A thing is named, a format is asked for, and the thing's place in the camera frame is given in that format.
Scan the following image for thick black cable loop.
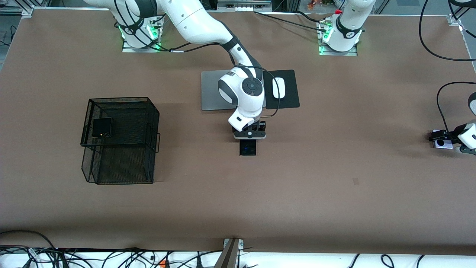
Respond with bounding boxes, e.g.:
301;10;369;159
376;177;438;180
0;230;56;249

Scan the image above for small black flip phone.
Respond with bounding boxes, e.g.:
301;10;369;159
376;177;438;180
91;117;113;138

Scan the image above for black two-tier mesh tray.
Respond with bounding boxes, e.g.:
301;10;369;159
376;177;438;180
80;97;161;185

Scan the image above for black cable across table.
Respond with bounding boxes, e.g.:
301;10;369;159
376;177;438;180
254;10;328;33

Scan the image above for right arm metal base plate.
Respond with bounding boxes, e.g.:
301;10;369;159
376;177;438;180
122;20;161;53

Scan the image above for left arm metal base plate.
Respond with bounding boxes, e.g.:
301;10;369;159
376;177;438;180
318;19;358;57

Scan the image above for lavender flip phone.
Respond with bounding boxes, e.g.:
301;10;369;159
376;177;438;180
431;130;454;149

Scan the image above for long black smartphone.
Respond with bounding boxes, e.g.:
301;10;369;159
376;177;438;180
239;139;257;157

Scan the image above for white computer mouse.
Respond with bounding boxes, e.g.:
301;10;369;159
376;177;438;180
272;77;286;99

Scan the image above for black mouse pad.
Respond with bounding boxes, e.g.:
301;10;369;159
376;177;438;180
263;70;300;110

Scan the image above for aluminium frame profile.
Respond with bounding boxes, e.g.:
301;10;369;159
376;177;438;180
15;0;35;17
447;4;476;38

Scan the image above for white power strip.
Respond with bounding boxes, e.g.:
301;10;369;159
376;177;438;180
217;0;272;12

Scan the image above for silver closed laptop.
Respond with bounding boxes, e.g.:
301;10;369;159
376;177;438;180
201;70;267;111

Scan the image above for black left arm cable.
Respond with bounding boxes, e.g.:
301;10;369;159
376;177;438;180
418;0;476;131

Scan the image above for grey metal camera post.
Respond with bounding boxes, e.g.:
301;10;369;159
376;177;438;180
215;238;244;268

